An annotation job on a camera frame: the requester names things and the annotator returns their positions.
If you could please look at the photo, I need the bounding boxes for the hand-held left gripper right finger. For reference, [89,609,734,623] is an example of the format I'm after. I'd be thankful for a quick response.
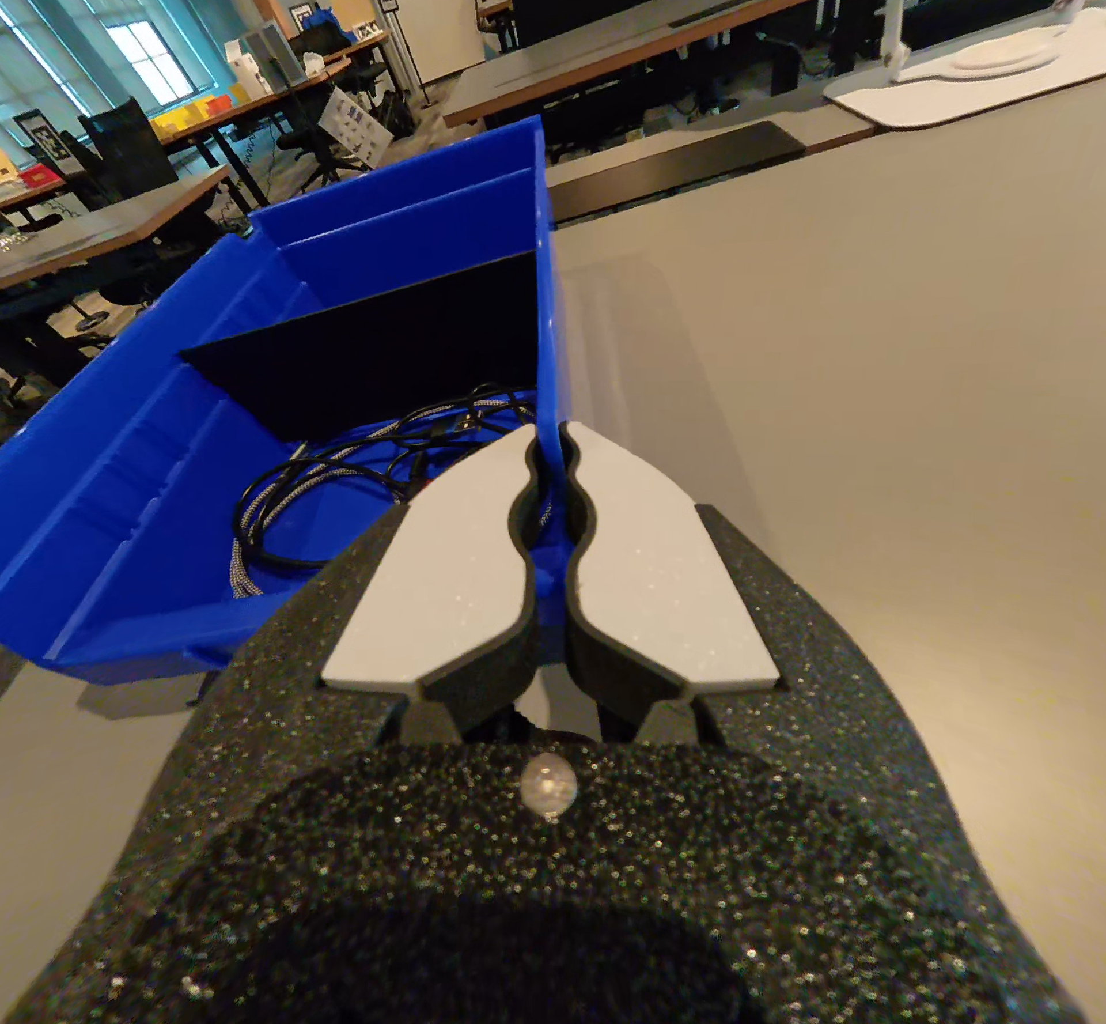
[560,421,783,740]

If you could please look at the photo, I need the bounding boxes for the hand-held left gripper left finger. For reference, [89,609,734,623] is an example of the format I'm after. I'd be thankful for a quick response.
[320,423,543,740]

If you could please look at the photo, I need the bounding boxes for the blue plastic bin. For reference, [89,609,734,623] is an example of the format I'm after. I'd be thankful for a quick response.
[0,115,571,688]

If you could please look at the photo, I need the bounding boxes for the black office chair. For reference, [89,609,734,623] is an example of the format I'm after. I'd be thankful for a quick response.
[275,25,374,178]
[78,96,180,208]

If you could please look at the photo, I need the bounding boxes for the row of yellow bins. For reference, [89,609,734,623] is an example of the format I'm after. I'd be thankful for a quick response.
[151,86,253,137]

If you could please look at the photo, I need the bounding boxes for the white desk mat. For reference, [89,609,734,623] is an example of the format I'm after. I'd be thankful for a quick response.
[823,6,1106,132]

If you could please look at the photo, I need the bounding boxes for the long wooden desk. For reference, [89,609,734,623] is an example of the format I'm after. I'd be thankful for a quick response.
[443,0,891,130]

